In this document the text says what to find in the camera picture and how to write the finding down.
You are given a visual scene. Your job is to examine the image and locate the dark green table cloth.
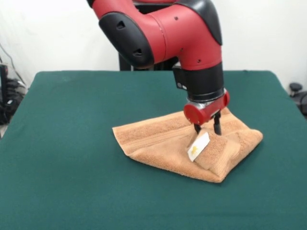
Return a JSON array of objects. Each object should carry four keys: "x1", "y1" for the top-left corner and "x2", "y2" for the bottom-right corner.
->
[{"x1": 0, "y1": 70, "x2": 307, "y2": 230}]

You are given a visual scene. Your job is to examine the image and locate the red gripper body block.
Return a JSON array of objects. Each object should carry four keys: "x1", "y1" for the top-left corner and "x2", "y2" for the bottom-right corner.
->
[{"x1": 184, "y1": 91, "x2": 230, "y2": 126}]

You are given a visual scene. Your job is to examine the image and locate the grey chair base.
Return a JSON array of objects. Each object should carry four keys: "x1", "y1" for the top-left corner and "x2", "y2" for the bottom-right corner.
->
[{"x1": 289, "y1": 82, "x2": 307, "y2": 119}]

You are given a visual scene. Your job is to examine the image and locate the black equipment pile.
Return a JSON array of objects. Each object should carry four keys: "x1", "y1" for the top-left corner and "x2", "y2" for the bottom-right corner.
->
[{"x1": 0, "y1": 63, "x2": 28, "y2": 125}]

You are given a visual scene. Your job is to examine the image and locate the tan terry towel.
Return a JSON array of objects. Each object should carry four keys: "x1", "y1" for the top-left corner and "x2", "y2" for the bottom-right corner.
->
[{"x1": 112, "y1": 107, "x2": 264, "y2": 184}]

